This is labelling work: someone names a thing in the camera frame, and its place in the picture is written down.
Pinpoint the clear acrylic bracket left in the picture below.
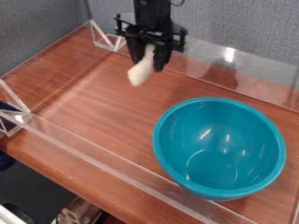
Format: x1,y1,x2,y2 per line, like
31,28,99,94
0,79,32,137

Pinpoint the clear acrylic barrier left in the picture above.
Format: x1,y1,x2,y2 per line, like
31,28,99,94
1,23,96,86

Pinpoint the clear acrylic barrier front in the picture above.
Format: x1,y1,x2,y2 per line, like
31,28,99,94
5,115,256,224

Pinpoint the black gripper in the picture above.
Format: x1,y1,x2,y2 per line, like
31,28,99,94
115,0,188,73

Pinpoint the blue plastic bowl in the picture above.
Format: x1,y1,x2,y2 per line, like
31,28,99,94
152,97,287,201

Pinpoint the clear acrylic corner bracket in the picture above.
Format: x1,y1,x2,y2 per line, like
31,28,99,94
89,20,127,52

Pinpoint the light wooden object below table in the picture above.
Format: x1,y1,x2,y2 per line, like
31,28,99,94
51,198,103,224

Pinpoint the clear acrylic barrier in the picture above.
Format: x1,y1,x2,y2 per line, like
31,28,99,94
5,115,256,224
1,23,96,86
166,38,299,113

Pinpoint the clear acrylic barrier back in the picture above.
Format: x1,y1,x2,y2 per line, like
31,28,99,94
166,38,299,113

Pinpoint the plush mushroom with brown cap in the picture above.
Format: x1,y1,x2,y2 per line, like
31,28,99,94
127,45,155,87

